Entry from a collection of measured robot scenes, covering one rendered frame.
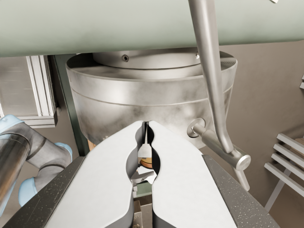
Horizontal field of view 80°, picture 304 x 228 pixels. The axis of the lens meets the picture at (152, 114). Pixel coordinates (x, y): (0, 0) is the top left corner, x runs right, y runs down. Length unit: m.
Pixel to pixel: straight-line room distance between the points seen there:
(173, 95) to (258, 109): 2.09
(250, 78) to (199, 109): 1.80
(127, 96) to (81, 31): 0.09
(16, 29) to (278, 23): 0.27
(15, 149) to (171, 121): 0.35
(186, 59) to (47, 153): 0.44
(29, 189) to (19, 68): 0.93
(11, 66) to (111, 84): 1.15
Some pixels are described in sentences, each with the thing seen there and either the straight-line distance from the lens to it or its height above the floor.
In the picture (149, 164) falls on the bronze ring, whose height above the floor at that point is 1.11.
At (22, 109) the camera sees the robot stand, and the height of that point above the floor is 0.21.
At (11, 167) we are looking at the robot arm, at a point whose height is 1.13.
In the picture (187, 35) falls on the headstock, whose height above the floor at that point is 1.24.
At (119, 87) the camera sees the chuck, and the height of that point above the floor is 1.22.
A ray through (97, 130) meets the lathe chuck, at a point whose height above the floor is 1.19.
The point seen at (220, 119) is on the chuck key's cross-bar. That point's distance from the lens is 0.18.
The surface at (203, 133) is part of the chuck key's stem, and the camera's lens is 0.26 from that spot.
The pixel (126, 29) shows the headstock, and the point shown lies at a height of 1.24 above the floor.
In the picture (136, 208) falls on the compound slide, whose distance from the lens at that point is 0.77.
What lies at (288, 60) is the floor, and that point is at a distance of 2.31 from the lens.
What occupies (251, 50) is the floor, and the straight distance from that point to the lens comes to 1.95.
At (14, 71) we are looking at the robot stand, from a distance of 1.37.
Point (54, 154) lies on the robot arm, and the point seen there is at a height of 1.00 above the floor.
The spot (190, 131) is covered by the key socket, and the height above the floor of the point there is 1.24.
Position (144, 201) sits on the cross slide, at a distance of 0.83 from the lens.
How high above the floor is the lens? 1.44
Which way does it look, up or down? 59 degrees down
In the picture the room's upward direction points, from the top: 151 degrees clockwise
